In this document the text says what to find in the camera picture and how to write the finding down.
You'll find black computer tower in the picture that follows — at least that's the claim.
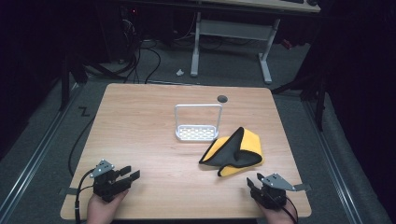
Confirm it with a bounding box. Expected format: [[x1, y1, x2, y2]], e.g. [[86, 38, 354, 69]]
[[104, 3, 142, 63]]

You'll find yellow and black cloth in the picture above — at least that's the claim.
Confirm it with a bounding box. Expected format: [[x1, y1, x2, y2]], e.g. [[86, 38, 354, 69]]
[[199, 126, 265, 177]]

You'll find person's right hand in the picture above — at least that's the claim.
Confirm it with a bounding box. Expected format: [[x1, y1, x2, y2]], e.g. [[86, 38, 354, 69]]
[[256, 201, 297, 224]]

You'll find white wire rack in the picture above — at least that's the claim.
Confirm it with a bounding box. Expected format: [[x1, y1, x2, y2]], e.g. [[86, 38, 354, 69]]
[[174, 103, 224, 143]]

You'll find black floor cable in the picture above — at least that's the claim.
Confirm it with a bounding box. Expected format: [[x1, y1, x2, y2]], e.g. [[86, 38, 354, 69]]
[[67, 116, 96, 177]]

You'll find person's left hand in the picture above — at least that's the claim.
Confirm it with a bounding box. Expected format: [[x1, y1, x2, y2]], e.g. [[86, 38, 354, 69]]
[[86, 189, 130, 224]]

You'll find black metal stand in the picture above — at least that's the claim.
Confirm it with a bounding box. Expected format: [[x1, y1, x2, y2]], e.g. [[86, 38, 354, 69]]
[[58, 50, 89, 112], [270, 69, 329, 133]]

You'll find metal floor rail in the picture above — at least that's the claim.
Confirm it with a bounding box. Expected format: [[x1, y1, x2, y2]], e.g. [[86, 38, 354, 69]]
[[0, 83, 82, 220], [302, 99, 363, 224]]

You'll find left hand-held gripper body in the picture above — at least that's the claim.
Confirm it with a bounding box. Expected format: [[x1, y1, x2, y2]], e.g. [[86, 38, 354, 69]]
[[89, 159, 134, 203]]

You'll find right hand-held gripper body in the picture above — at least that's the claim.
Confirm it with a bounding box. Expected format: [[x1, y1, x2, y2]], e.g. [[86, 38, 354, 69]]
[[250, 173, 297, 211]]

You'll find red and black gripper cable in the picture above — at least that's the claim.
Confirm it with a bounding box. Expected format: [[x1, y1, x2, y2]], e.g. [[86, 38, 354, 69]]
[[279, 195, 299, 224]]

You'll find bundle of black cables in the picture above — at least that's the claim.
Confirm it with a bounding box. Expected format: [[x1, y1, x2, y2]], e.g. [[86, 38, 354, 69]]
[[116, 17, 163, 85]]

